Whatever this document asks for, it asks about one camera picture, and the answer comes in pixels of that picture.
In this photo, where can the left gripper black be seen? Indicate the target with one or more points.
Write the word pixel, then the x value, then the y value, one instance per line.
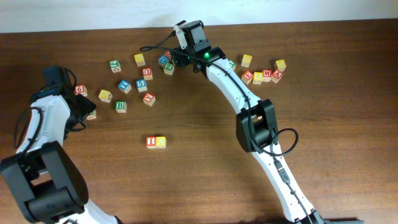
pixel 86 107

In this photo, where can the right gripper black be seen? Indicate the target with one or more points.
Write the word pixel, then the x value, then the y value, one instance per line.
pixel 181 60

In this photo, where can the yellow C block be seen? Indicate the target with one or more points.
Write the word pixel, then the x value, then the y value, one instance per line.
pixel 160 142

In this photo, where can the red I block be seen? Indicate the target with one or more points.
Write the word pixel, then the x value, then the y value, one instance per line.
pixel 151 142

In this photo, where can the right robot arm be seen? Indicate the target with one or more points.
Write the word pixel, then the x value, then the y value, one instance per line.
pixel 256 124

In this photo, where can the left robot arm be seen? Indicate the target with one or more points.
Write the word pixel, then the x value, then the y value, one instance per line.
pixel 42 178

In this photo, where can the red 6 block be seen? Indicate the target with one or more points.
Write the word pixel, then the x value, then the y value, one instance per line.
pixel 81 90

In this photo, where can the red Q block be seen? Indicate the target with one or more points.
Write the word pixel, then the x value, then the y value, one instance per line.
pixel 168 55

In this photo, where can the green Z block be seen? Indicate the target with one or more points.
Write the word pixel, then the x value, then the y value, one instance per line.
pixel 169 68

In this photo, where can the blue D block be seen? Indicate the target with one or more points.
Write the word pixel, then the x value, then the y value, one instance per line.
pixel 163 60

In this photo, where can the green V block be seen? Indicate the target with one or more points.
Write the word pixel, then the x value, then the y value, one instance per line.
pixel 232 64

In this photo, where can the green B block left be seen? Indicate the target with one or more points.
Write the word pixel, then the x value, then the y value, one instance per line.
pixel 92 115

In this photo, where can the green b block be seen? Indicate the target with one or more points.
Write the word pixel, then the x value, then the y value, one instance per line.
pixel 92 115
pixel 121 106

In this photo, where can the yellow block top right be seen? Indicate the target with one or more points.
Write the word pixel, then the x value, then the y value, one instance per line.
pixel 246 60

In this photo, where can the red U block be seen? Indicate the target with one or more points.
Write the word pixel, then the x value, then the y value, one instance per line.
pixel 147 73

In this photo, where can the red E block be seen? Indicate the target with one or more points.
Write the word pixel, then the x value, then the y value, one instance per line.
pixel 247 77

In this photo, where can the yellow block top left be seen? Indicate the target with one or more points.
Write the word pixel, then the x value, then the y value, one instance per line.
pixel 139 59

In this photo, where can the green J block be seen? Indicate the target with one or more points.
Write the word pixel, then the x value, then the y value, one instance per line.
pixel 115 66

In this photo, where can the yellow B block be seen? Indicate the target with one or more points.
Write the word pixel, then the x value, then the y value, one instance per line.
pixel 257 78

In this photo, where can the blue 5 block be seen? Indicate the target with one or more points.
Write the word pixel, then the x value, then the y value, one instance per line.
pixel 141 85

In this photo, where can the red Y block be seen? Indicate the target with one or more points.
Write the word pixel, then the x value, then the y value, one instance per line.
pixel 149 99

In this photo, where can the blue T block left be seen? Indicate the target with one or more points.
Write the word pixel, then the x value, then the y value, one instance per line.
pixel 124 86

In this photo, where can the red M block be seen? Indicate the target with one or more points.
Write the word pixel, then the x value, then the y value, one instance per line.
pixel 266 75

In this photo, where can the red A block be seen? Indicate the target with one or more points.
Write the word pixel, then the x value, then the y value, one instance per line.
pixel 276 76

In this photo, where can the yellow block far right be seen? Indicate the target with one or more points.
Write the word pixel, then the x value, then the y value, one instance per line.
pixel 280 65

